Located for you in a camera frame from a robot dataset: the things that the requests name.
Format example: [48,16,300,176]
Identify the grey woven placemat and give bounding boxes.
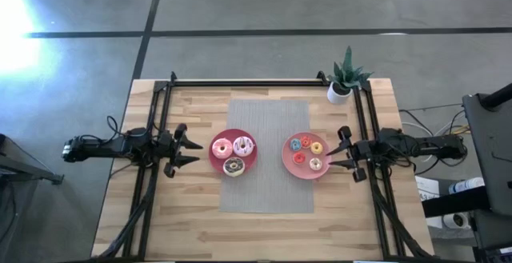
[218,98,316,215]

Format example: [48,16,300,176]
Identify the salmon pink round plate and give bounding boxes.
[281,131,332,181]

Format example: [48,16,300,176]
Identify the white floor cable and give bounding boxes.
[401,110,467,136]

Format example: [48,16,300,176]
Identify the green plant in white pot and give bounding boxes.
[326,46,375,106]

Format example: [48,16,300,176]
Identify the black pole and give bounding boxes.
[479,82,512,110]

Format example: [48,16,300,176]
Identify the white bottle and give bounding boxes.
[447,177,486,195]

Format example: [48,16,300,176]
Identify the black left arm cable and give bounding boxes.
[79,114,161,144]

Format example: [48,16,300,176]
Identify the white paper box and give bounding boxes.
[414,174,441,203]

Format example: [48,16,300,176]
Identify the white tape roll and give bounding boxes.
[442,212,470,230]

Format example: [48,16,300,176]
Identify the dark red round plate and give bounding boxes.
[207,128,259,175]

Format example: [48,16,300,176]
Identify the black shelf board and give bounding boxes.
[422,185,492,218]

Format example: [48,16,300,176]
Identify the large pale pink chocolate-drizzle donut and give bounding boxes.
[232,135,255,158]

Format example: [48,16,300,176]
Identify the black aluminium table frame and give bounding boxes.
[98,70,435,261]

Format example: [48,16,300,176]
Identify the black metal stand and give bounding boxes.
[0,133,65,186]

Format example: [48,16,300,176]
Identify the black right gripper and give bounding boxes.
[326,126,374,183]

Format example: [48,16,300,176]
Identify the grey metal cart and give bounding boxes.
[462,93,512,218]

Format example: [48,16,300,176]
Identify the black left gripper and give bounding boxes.
[156,123,204,178]

